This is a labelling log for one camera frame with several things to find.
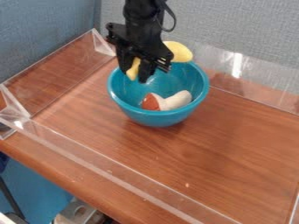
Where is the white red toy mushroom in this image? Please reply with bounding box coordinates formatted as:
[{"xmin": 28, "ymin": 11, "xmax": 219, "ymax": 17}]
[{"xmin": 141, "ymin": 90, "xmax": 192, "ymax": 111}]

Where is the yellow toy banana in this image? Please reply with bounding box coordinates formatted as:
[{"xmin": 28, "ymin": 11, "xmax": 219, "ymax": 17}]
[{"xmin": 125, "ymin": 41, "xmax": 192, "ymax": 81}]

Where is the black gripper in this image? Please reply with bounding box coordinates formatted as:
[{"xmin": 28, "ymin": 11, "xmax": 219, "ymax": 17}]
[{"xmin": 106, "ymin": 0, "xmax": 175, "ymax": 83}]

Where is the grey metal bracket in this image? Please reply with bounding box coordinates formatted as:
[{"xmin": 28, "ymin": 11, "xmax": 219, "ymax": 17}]
[{"xmin": 52, "ymin": 198, "xmax": 105, "ymax": 224}]

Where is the clear acrylic barrier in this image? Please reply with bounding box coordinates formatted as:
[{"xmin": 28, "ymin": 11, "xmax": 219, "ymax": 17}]
[{"xmin": 0, "ymin": 31, "xmax": 299, "ymax": 224}]

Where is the black cable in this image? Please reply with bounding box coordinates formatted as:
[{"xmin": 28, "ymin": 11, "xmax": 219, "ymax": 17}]
[{"xmin": 155, "ymin": 0, "xmax": 177, "ymax": 33}]

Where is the blue bowl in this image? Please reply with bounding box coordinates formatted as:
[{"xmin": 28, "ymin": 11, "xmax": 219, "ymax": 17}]
[{"xmin": 106, "ymin": 61, "xmax": 209, "ymax": 127}]

